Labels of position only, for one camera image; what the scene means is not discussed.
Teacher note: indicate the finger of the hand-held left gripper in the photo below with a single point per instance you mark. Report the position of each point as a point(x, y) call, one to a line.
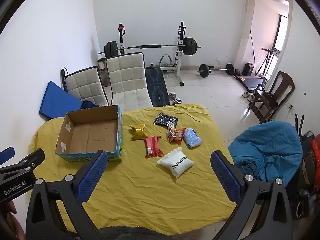
point(7, 153)
point(27, 161)

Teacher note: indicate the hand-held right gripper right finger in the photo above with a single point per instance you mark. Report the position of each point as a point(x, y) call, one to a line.
point(225, 177)

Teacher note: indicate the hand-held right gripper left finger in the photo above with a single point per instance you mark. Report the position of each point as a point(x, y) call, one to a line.
point(92, 177)

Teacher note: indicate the cardboard box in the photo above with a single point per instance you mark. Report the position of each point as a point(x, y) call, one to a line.
point(90, 135)

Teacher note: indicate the white pillow packet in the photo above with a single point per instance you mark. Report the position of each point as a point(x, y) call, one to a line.
point(176, 162)

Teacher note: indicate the light blue packet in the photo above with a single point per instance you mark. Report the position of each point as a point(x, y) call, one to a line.
point(192, 138)

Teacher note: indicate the orange panda snack packet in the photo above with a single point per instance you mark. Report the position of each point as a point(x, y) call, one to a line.
point(176, 135)

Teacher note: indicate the yellow snack packet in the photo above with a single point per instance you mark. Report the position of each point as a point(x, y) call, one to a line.
point(138, 131)

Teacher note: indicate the red snack packet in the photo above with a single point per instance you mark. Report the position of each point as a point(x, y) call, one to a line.
point(153, 146)

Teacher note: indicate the black foil packet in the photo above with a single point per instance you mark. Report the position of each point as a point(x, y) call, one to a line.
point(165, 120)

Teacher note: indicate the yellow cloth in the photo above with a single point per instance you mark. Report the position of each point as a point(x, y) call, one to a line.
point(150, 195)

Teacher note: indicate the blue foam mat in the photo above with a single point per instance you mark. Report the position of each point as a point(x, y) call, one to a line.
point(58, 100)

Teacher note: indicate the dark fuzzy garment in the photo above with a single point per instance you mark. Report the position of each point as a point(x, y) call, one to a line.
point(135, 233)

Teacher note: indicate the blue bundle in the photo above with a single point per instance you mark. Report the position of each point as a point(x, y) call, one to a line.
point(88, 104)

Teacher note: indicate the black round device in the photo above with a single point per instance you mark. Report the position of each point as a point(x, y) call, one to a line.
point(301, 205)

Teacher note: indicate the white shoe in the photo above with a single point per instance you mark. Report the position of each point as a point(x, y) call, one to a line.
point(251, 97)
point(245, 94)

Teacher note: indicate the black folded stand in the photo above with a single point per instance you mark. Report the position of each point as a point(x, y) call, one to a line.
point(63, 78)

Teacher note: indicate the black bag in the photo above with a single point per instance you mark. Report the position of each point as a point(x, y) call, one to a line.
point(306, 137)

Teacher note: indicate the white padded chair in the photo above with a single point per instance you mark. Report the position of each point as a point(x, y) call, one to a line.
point(127, 80)
point(85, 86)

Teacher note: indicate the black sticks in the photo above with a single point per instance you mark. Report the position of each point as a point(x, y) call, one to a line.
point(298, 122)

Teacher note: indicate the chrome dumbbell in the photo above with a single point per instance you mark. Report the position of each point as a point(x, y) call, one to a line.
point(175, 98)

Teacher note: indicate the red item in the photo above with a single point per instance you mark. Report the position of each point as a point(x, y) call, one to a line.
point(316, 145)

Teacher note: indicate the black treadmill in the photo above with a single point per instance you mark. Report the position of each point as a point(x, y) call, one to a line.
point(252, 81)

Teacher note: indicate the dark wooden chair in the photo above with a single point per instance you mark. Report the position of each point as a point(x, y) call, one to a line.
point(282, 85)

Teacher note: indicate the short barbell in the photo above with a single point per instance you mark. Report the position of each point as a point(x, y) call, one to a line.
point(203, 70)

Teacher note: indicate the black box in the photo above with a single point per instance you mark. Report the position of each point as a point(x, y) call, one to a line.
point(248, 68)

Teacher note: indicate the black weight bench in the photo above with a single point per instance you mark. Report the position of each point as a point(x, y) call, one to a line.
point(156, 85)

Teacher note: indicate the brown wooden stool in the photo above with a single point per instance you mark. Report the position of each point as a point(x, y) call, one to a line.
point(102, 65)

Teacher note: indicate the white squat rack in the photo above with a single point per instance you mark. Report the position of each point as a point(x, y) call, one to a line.
point(180, 55)

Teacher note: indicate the long barbell with black plates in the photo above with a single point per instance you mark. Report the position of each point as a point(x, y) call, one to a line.
point(150, 46)

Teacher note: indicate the door frame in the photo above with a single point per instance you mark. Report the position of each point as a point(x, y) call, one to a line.
point(246, 30)

